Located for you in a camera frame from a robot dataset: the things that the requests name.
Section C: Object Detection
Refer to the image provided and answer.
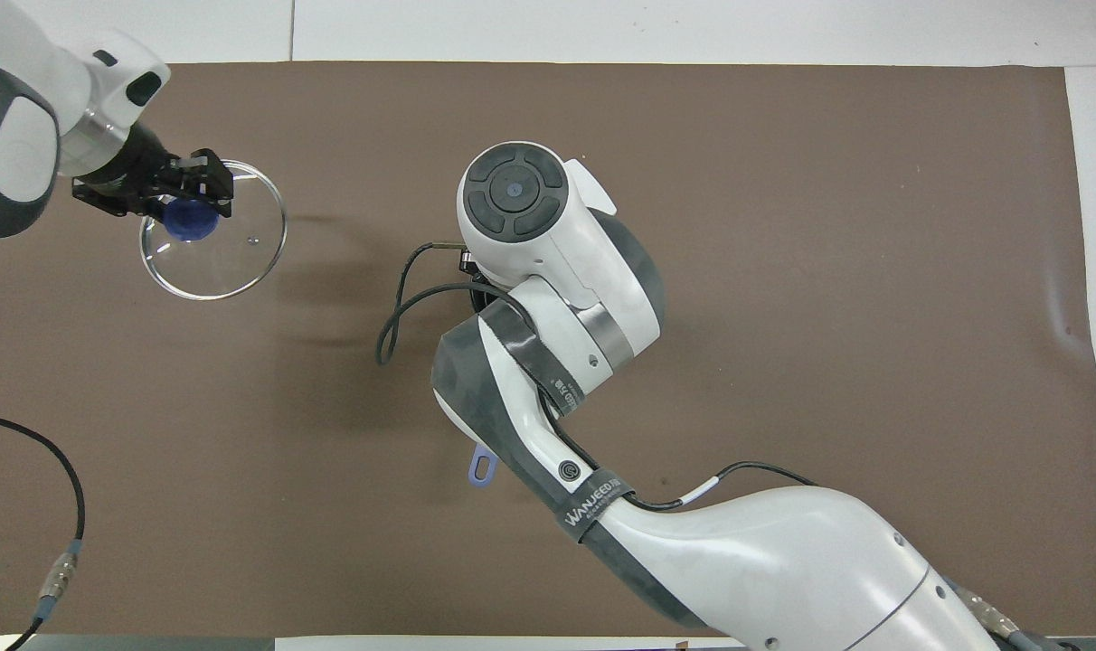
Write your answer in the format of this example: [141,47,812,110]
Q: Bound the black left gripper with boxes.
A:
[71,122,235,222]

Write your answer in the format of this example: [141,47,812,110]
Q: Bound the glass lid with blue knob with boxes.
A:
[139,159,288,301]

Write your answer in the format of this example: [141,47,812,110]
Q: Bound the brown table mat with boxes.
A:
[0,61,1096,638]

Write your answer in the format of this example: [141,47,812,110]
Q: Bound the dark pot with blue handle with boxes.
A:
[468,271,513,489]

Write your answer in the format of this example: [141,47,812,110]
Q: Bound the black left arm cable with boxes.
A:
[0,410,87,651]

